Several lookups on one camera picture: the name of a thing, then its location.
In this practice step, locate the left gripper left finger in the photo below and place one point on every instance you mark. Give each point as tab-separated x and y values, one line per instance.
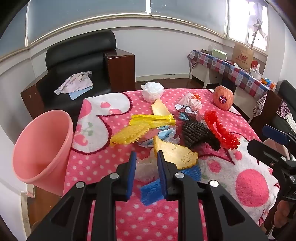
89	209

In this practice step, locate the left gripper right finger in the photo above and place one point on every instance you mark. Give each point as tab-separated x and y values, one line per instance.
206	211

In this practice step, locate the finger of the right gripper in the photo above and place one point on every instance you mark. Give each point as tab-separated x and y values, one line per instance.
278	136
270	157

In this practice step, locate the blue foam fruit net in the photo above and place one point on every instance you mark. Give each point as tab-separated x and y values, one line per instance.
152	192

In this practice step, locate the red foam fruit net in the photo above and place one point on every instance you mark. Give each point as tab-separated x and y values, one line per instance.
226	139

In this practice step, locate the black foam fruit net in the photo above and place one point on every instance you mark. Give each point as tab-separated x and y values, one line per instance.
196	133

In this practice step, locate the pink white wrapper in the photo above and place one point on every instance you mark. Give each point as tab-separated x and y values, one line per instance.
189	103

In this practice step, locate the blue patterned wrapper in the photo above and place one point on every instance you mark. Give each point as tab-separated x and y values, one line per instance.
168	133

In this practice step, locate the pink plastic trash bucket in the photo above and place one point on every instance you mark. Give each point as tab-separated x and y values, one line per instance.
41	152

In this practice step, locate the right hand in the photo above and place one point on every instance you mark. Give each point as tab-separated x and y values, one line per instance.
281	214

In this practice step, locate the pink polka dot table blanket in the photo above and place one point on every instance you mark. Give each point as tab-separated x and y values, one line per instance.
249	181

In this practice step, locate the side table with checkered cloth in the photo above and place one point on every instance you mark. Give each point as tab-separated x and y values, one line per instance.
211	70

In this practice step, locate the brown paper shopping bag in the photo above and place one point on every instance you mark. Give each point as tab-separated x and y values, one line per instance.
242	56

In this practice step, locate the green tissue box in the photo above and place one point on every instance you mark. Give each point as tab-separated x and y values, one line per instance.
219	54

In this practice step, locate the light blue paper on armchair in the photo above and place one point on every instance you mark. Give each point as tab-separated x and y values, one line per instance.
74	95

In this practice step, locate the black leather armchair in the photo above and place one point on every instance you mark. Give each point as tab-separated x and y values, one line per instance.
113	70

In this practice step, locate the floral cloth on armchair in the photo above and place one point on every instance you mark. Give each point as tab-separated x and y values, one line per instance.
75	82

